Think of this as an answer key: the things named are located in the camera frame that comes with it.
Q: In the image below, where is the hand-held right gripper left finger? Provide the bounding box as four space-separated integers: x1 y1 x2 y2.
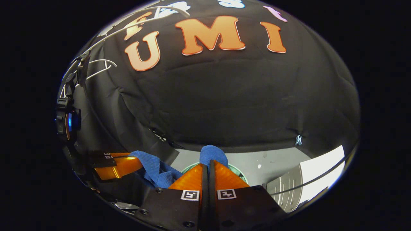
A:
133 163 209 231

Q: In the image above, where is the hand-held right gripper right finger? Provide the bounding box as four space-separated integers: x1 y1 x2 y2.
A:
208 160 288 231

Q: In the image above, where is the blue corduroy jacket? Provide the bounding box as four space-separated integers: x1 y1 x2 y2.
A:
128 145 229 189

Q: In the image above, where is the white clothes hanger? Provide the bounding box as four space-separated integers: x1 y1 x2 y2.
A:
61 59 118 97
84 5 192 55

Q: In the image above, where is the white ribbed panel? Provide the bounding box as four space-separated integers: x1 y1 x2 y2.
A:
263 145 346 213

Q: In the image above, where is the black backdrop cloth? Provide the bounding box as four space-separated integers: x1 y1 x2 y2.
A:
58 0 361 180

